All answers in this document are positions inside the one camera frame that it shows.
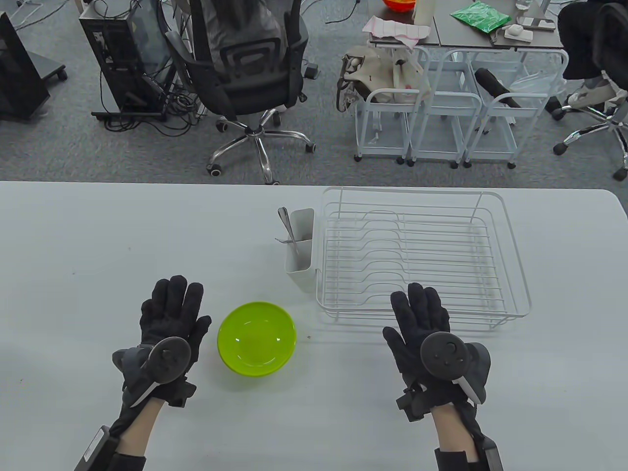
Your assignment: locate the person's right hand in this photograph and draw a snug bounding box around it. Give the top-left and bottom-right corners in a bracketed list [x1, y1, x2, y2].
[383, 283, 472, 421]

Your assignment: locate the person's left hand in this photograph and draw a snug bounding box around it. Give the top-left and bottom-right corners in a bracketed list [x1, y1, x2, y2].
[123, 276, 212, 408]

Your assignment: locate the person's right forearm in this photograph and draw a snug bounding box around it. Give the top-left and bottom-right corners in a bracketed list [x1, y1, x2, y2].
[432, 402, 484, 471]

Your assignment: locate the person's left forearm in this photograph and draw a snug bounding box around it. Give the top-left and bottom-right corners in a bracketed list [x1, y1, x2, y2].
[101, 397, 163, 471]

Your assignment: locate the grey glove-mounted controller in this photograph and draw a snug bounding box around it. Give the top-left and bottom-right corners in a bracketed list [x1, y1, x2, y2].
[112, 337, 192, 408]
[420, 332, 492, 406]

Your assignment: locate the green plastic bowl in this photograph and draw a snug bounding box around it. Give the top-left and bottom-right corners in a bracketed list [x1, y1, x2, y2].
[217, 301, 297, 378]

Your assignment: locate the white cutlery holder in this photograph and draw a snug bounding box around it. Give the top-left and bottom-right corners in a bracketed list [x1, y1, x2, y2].
[285, 208, 315, 293]

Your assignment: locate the metal spoon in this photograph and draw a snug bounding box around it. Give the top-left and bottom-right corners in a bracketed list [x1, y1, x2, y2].
[277, 207, 300, 258]

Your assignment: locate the small white metal cart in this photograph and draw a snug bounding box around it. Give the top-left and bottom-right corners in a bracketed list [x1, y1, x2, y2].
[354, 88, 411, 165]

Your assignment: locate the black folded umbrella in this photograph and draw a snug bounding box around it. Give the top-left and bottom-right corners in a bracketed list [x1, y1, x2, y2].
[473, 68, 523, 109]

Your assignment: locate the beige fabric bag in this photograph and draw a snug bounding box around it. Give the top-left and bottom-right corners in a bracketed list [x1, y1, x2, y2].
[336, 44, 433, 114]

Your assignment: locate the black mesh office chair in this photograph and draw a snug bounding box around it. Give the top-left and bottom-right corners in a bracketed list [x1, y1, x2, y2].
[164, 0, 317, 185]

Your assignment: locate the black computer tower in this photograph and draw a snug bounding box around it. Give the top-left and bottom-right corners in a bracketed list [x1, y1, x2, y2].
[78, 0, 173, 117]

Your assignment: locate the clear plastic bag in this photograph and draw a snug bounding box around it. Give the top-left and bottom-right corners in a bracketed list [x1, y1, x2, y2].
[510, 73, 561, 101]

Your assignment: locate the office chair with chrome base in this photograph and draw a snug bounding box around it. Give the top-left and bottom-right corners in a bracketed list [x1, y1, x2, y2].
[549, 69, 628, 181]

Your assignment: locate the dark grey desk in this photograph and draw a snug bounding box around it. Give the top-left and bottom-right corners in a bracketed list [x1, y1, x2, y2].
[368, 0, 566, 51]

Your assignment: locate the pink and white cloth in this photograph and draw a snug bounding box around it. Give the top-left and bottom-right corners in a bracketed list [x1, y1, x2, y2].
[363, 15, 432, 50]

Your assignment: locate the black monitor on wheeled stand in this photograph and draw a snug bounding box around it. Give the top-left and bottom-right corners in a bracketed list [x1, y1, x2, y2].
[0, 12, 68, 121]

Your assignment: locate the small white device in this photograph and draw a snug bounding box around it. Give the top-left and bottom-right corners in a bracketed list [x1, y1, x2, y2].
[501, 23, 534, 43]

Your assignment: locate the green plastic bag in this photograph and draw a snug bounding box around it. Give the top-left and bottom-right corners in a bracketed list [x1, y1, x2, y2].
[450, 1, 512, 34]

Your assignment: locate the black jacket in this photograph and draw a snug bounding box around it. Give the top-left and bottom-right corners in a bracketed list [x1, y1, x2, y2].
[558, 0, 628, 80]

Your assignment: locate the white wire dish rack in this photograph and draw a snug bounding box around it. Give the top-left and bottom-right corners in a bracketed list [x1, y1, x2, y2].
[315, 186, 532, 327]

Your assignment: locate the tangle of black cables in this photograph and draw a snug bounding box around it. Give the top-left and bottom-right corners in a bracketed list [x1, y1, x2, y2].
[91, 69, 209, 134]

